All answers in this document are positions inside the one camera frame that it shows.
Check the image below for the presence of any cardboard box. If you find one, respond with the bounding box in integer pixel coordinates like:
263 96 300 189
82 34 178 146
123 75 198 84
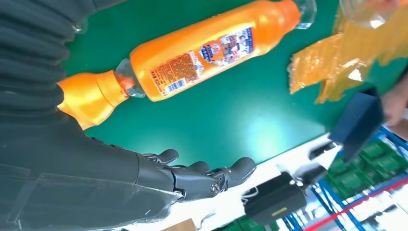
160 218 198 231

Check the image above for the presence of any green table mat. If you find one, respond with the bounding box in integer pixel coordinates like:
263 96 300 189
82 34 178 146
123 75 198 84
60 0 408 179

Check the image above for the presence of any yellow tape patch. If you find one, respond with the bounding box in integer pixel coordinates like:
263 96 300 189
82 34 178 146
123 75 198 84
287 4 408 105

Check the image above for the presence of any dark blue folding stand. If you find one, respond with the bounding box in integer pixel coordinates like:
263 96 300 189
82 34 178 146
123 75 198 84
327 87 386 165

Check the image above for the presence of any blue metal shelf rack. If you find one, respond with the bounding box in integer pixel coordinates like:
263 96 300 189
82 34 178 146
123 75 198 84
280 126 408 231

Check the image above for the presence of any white table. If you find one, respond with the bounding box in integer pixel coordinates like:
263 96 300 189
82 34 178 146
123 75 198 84
121 132 351 231

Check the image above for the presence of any black carrying case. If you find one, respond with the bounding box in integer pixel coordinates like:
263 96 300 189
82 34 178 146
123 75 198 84
242 171 308 226

